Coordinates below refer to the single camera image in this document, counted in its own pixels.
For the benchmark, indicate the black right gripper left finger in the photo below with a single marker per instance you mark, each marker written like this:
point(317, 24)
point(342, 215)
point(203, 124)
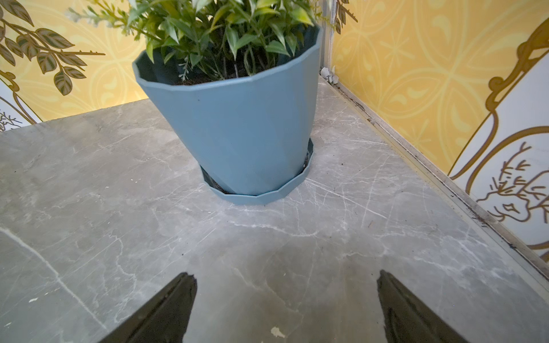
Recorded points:
point(164, 318)

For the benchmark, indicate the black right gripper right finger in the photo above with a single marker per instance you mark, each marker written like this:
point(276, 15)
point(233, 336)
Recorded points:
point(407, 318)

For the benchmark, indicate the blue-grey plastic flower pot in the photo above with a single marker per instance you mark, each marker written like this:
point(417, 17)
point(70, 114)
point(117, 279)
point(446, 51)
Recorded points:
point(250, 134)

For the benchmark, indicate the green artificial plant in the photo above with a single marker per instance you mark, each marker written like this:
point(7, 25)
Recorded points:
point(211, 40)

